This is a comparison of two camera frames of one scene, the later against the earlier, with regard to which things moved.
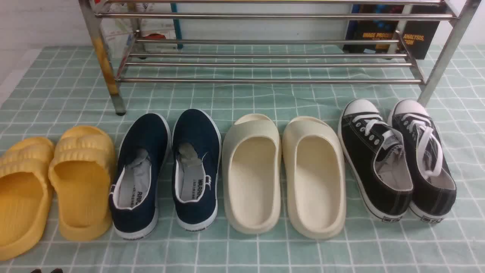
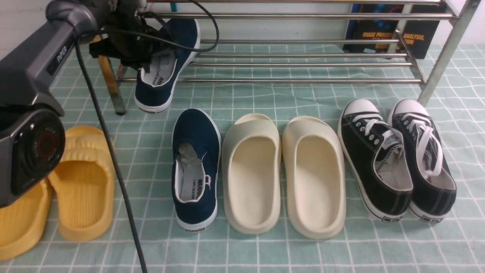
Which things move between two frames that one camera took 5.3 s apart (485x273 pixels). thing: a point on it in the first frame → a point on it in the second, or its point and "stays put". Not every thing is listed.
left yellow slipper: (25, 197) stays put
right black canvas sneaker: (434, 181) stays put
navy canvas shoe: (196, 154) stays put
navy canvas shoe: (140, 166) → (154, 85)
